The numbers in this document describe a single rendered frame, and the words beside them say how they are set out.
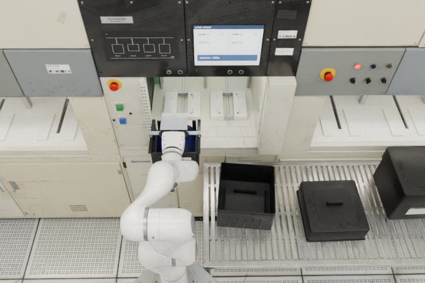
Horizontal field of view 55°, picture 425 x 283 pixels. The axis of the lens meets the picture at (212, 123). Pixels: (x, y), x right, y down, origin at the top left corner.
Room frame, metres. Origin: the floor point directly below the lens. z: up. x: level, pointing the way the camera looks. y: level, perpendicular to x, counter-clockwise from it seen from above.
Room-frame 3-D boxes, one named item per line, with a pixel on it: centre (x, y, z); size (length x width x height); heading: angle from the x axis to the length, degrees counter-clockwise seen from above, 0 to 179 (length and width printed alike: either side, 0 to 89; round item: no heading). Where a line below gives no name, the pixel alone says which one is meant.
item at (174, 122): (1.19, 0.17, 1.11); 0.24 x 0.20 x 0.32; 91
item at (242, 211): (1.06, -0.17, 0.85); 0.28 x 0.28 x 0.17; 86
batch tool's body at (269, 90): (1.77, 0.08, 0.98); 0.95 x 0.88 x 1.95; 2
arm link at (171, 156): (0.94, 0.16, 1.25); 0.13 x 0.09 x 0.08; 1
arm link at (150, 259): (0.65, 0.19, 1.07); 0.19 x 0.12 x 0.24; 91
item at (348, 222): (1.01, -0.61, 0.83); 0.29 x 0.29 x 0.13; 3
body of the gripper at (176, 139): (1.08, 0.17, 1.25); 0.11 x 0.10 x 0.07; 1
